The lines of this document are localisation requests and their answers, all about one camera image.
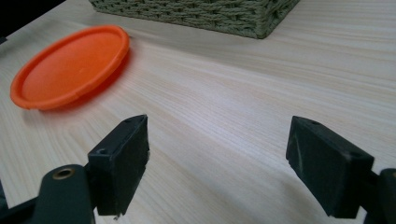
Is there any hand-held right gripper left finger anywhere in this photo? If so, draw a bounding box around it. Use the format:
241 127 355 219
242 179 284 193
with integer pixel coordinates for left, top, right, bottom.
87 114 150 217

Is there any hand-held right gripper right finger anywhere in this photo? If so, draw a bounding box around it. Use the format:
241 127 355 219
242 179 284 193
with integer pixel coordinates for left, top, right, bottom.
285 116 375 219

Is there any orange plastic plate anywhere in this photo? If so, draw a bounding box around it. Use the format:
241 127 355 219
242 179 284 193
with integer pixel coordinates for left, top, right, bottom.
9 24 131 111

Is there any green woven basket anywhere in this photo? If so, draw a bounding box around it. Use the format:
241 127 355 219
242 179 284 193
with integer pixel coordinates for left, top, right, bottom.
88 0 302 40

